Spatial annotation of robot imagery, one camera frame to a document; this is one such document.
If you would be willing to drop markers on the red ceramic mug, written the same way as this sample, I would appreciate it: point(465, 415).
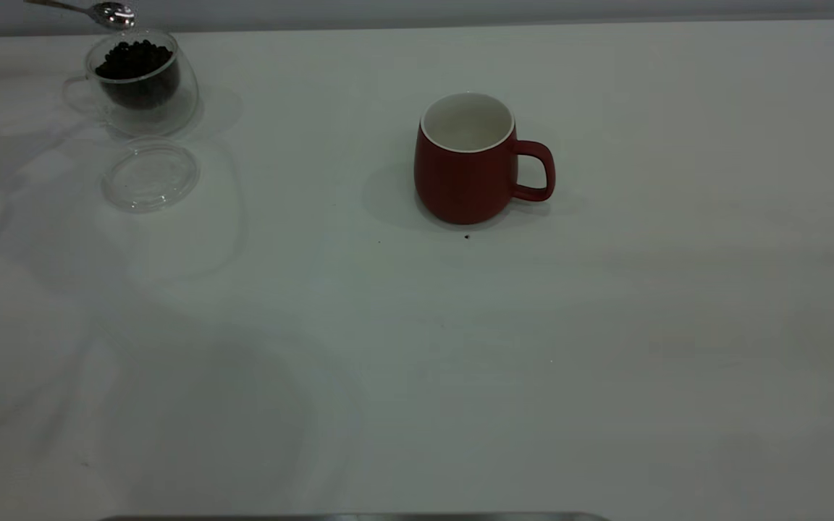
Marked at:
point(460, 184)

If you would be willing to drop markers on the dark coffee beans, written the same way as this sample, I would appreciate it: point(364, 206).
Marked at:
point(135, 65)

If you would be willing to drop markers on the clear glass saucer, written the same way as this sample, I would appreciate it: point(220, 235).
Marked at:
point(149, 197)

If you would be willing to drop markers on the clear glass cup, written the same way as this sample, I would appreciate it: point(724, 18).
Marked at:
point(174, 116)

